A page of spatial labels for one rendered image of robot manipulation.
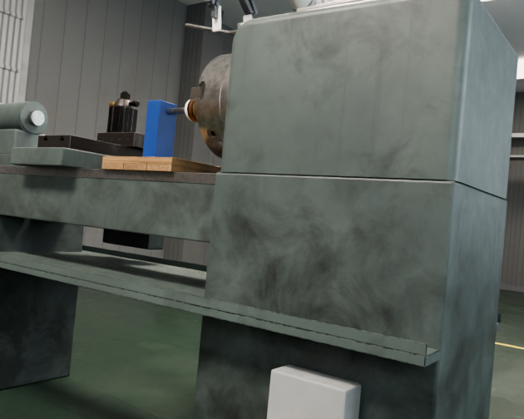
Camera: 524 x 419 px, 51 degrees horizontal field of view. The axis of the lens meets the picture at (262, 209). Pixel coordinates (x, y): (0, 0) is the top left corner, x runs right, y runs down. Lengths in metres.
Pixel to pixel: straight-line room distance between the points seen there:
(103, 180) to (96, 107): 3.97
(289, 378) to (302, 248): 0.28
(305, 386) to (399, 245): 0.34
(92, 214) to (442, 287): 1.13
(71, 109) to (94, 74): 0.44
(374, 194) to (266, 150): 0.30
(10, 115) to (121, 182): 0.87
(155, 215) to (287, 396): 0.68
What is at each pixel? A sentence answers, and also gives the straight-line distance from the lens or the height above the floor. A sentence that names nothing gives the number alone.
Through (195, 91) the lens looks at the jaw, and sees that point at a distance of 1.62.
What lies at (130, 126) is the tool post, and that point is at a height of 1.05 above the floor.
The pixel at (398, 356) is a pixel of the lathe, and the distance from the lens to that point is 1.08.
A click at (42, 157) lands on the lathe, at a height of 0.89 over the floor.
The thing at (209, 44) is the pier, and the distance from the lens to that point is 6.54.
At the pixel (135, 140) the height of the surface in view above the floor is 0.99.
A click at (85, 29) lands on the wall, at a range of 5.79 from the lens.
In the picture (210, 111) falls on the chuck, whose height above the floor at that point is 1.04.
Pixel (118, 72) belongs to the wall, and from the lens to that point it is 5.96.
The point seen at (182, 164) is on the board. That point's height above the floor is 0.89.
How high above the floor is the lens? 0.76
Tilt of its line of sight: 1 degrees up
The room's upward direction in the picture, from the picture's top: 5 degrees clockwise
